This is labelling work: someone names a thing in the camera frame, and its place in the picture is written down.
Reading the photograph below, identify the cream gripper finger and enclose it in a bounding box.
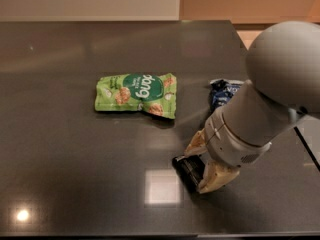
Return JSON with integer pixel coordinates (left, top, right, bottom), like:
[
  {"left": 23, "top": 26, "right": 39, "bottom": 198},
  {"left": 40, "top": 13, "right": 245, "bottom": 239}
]
[
  {"left": 197, "top": 160, "right": 240, "bottom": 194},
  {"left": 184, "top": 130, "right": 207, "bottom": 157}
]

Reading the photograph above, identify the grey side table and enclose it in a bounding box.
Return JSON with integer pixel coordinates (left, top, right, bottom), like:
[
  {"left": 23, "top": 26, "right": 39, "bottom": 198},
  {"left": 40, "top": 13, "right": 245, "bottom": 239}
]
[{"left": 297, "top": 116, "right": 320, "bottom": 170}]

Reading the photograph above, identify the black rxbar chocolate wrapper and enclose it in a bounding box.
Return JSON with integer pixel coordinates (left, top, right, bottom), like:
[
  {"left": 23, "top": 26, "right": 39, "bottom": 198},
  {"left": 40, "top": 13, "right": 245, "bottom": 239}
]
[{"left": 172, "top": 155, "right": 205, "bottom": 193}]

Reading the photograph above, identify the blue kettle chip bag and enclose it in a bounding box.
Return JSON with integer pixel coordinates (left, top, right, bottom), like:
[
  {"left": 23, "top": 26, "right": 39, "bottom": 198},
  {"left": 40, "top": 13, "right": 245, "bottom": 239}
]
[{"left": 210, "top": 79, "right": 244, "bottom": 112}]

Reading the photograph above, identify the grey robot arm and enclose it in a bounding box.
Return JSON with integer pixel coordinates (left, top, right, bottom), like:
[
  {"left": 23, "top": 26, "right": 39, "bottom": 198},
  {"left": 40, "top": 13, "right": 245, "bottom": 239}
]
[{"left": 184, "top": 21, "right": 320, "bottom": 194}]

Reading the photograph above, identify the green snack bag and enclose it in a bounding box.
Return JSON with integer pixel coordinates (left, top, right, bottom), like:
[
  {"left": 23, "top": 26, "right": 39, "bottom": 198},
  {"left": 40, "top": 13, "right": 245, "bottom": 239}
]
[{"left": 95, "top": 73, "right": 177, "bottom": 119}]

